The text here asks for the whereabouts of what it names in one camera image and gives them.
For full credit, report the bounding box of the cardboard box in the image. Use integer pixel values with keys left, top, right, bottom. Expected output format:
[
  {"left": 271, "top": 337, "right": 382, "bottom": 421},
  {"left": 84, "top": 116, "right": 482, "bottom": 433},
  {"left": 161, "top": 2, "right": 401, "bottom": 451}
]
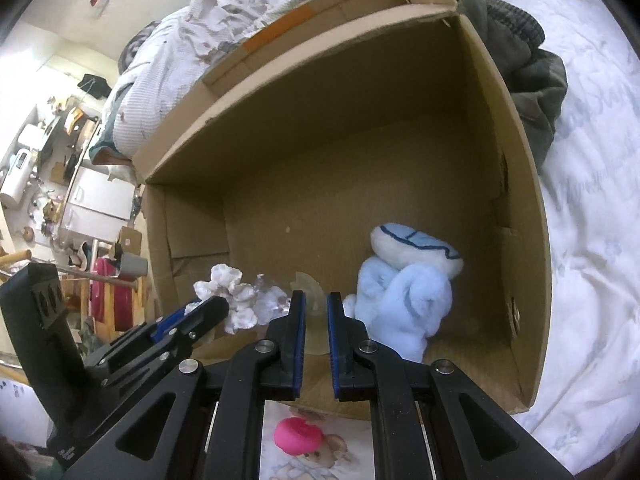
[{"left": 131, "top": 0, "right": 553, "bottom": 416}]

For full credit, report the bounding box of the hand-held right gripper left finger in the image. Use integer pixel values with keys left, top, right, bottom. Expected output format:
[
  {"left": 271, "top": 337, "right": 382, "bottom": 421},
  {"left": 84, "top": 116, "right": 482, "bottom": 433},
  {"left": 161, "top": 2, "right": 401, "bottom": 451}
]
[{"left": 65, "top": 290, "right": 307, "bottom": 480}]

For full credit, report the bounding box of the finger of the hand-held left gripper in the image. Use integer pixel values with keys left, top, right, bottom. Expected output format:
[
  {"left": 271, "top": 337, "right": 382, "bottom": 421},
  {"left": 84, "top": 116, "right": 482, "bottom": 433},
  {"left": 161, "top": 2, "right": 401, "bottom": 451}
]
[
  {"left": 174, "top": 295, "right": 232, "bottom": 347},
  {"left": 149, "top": 299, "right": 201, "bottom": 337}
]

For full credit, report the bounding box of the red cloth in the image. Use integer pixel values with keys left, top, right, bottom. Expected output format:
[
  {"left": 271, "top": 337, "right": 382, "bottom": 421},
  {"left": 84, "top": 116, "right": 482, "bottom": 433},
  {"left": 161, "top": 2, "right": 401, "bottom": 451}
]
[{"left": 90, "top": 256, "right": 138, "bottom": 321}]

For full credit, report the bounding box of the white kitchen appliance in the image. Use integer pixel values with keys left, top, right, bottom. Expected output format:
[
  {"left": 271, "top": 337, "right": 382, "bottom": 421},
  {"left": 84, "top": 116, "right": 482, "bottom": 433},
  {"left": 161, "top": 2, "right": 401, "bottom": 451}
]
[{"left": 0, "top": 147, "right": 36, "bottom": 208}]

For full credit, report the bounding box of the wooden rack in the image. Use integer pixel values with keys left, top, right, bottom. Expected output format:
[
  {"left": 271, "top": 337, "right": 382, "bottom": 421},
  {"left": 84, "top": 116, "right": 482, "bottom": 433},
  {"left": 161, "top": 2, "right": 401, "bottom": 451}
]
[{"left": 0, "top": 247, "right": 146, "bottom": 342}]

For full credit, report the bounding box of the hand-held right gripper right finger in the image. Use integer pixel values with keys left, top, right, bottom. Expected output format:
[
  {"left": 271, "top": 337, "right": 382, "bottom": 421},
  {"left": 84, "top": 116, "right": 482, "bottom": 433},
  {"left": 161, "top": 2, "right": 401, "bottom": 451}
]
[{"left": 327, "top": 291, "right": 576, "bottom": 480}]

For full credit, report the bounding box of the black hanging garment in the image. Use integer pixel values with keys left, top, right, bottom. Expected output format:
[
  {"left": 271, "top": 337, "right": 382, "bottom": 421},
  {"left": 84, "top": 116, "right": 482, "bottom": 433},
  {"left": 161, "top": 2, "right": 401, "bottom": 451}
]
[{"left": 79, "top": 74, "right": 113, "bottom": 99}]

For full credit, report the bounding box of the light blue plush toy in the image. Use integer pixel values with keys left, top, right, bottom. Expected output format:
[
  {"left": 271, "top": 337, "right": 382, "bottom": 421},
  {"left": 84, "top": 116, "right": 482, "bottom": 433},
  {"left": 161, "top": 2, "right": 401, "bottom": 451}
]
[{"left": 342, "top": 224, "right": 465, "bottom": 363}]

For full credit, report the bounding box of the grey cup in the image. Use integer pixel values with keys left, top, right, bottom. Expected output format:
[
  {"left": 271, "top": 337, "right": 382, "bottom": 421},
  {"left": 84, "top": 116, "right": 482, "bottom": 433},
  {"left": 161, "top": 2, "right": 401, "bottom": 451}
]
[{"left": 119, "top": 252, "right": 149, "bottom": 279}]

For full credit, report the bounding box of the white kitchen cabinet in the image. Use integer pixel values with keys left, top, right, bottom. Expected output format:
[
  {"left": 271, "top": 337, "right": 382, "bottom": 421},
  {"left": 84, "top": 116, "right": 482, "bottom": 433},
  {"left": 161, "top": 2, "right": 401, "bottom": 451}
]
[{"left": 57, "top": 167, "right": 136, "bottom": 246}]

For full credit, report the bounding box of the grey patterned pillow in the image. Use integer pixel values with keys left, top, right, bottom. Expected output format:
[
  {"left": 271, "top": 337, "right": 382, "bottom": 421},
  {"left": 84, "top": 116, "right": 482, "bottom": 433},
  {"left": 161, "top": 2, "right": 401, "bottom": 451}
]
[{"left": 117, "top": 20, "right": 162, "bottom": 74}]

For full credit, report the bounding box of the white artificial flower bouquet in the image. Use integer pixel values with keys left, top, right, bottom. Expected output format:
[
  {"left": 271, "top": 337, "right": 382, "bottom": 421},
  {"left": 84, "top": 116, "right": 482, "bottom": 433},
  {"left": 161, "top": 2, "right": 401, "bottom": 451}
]
[{"left": 192, "top": 264, "right": 333, "bottom": 356}]

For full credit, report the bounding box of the pink rubber toy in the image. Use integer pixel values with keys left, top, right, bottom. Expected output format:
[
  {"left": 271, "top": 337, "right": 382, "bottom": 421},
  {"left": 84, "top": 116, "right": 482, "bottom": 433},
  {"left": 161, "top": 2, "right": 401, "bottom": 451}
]
[{"left": 274, "top": 417, "right": 325, "bottom": 456}]

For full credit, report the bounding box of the dark camouflage blanket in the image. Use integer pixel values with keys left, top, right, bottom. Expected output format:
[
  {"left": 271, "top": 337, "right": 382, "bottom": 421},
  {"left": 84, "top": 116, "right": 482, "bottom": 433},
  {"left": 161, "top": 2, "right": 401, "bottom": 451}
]
[{"left": 432, "top": 0, "right": 568, "bottom": 171}]

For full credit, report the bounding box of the white patterned duvet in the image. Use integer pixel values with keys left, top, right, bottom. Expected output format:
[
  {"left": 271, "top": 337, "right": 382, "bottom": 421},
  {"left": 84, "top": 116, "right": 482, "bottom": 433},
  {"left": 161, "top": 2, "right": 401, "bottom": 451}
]
[{"left": 92, "top": 0, "right": 546, "bottom": 161}]

